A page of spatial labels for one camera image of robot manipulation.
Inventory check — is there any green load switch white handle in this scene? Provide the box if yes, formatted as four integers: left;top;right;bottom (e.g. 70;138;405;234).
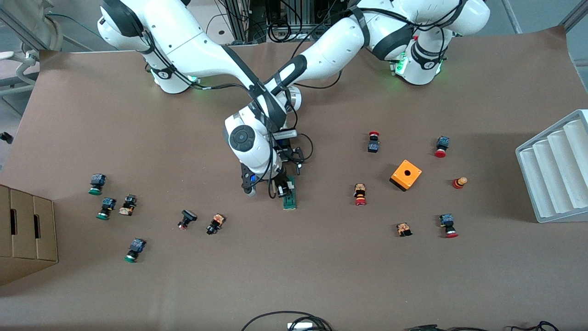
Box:
282;176;297;211

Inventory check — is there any black button orange block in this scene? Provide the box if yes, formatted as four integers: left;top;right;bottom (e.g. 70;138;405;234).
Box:
205;213;226;236
118;194;138;217

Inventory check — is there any black square button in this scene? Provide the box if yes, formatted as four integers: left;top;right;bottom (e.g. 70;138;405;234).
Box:
177;209;198;231

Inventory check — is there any green button blue block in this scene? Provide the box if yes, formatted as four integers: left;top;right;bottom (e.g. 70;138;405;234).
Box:
96;197;117;221
88;173;107;196
123;237;147;264

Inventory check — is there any brown cardboard box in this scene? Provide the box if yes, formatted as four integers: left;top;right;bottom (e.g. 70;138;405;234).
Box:
0;184;59;286

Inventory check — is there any white stepped tray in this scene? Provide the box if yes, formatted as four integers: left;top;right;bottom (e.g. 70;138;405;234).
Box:
514;109;588;224

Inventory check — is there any grey aluminium bar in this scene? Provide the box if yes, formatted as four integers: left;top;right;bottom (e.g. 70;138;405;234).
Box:
561;0;588;32

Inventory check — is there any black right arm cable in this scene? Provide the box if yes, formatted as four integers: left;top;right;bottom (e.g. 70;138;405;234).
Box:
142;28;277;199

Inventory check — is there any orange button enclosure box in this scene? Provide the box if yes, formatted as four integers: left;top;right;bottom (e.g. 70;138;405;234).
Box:
389;159;423;192

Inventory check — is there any black cable coil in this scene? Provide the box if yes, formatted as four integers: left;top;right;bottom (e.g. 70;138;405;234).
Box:
266;0;332;44

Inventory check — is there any black looped cable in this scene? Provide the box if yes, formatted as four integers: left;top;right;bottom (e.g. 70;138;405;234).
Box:
241;311;333;331

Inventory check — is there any aluminium rack frame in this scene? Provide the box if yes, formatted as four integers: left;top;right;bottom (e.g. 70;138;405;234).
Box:
223;0;354;44

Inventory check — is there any black cable with connector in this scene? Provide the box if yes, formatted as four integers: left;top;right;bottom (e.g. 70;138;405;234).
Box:
407;324;490;331

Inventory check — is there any white curved chair frame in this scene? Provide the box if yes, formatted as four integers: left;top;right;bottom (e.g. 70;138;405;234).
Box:
0;0;64;97

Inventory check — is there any thin black cable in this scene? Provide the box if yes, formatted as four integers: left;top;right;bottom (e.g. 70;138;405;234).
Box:
507;320;560;331

